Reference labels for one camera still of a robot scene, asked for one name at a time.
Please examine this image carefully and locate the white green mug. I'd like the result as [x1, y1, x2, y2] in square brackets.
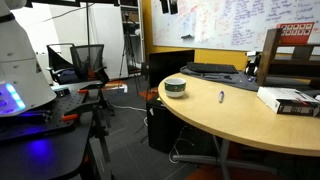
[164, 77, 187, 99]

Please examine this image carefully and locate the black framed chair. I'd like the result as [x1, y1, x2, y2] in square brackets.
[46, 42, 76, 85]

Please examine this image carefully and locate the black desk gadget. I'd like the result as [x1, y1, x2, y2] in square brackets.
[245, 51, 263, 77]

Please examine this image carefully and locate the black robot table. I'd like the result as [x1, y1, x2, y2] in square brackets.
[0, 79, 104, 180]

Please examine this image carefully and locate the written whiteboard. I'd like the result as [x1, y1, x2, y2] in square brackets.
[150, 0, 320, 53]

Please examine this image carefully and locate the brown wooden shelf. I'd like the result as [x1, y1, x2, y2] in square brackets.
[256, 27, 320, 88]

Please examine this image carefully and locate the black perforated mounting board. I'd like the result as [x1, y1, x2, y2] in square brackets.
[0, 87, 89, 143]

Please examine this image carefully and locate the black monitor panel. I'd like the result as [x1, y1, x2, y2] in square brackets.
[148, 49, 196, 89]

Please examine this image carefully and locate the small black box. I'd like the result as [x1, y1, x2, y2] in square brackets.
[54, 87, 70, 98]

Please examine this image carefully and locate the black mesh office chair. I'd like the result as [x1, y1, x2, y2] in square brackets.
[69, 43, 111, 86]

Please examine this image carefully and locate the white floor cable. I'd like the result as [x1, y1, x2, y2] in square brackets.
[109, 103, 149, 128]

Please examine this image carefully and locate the white cable under table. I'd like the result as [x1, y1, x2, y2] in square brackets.
[168, 125, 198, 164]

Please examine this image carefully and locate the black whiteboard hanger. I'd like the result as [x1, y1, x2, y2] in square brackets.
[169, 0, 179, 15]
[159, 0, 170, 14]

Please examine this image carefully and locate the grey metal table leg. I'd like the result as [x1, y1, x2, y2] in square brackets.
[171, 138, 278, 180]

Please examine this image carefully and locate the black camera tripod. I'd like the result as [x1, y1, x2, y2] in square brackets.
[118, 21, 143, 96]

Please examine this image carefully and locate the white black book box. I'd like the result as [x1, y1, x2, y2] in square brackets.
[256, 86, 320, 118]

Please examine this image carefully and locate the white floor box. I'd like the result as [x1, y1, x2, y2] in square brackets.
[103, 83, 129, 94]

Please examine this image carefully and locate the orange handled black clamp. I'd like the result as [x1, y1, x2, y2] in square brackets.
[61, 99, 112, 164]
[77, 83, 116, 118]

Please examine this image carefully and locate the black keyboard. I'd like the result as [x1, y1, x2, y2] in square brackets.
[185, 61, 240, 75]

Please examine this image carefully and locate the red sign card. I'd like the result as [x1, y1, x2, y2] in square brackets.
[276, 21, 316, 45]

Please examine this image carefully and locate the black computer tower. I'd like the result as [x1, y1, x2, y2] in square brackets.
[145, 96, 188, 154]

